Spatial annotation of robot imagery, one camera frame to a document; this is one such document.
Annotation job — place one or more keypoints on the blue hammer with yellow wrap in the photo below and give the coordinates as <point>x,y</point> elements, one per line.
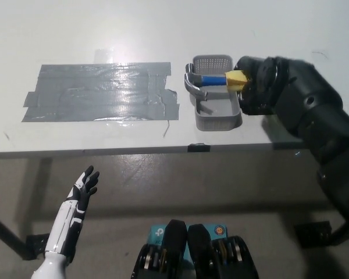
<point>212,80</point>

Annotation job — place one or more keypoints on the black metal table leg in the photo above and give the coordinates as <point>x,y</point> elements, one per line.
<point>341,232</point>
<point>3,231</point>

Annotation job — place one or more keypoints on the black floor tape patch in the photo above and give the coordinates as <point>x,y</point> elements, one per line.
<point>311,234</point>
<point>36,245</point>

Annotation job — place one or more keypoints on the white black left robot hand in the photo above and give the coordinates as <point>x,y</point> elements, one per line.
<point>75,209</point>

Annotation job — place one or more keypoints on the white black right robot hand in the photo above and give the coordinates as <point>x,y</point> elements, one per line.
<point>261,81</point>

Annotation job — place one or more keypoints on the gray plastic basket container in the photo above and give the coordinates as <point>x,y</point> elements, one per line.
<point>221,109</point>

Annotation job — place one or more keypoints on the teal cardboard box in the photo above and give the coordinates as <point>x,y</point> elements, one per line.
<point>157,232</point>

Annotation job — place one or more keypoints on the gray duct tape patch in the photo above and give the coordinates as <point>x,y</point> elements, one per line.
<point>99,93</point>

